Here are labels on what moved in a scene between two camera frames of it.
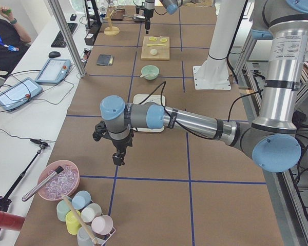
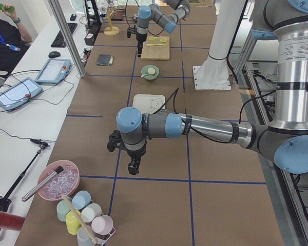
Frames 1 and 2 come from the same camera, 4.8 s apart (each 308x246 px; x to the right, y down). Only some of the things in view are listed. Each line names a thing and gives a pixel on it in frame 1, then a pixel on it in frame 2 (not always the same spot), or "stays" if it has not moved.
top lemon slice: (152, 38) stays
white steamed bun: (153, 52) -> (151, 70)
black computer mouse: (53, 54) stays
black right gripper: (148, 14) -> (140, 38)
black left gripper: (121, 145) -> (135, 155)
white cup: (92, 210) stays
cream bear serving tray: (154, 98) stays
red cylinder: (6, 220) stays
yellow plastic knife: (155, 44) stays
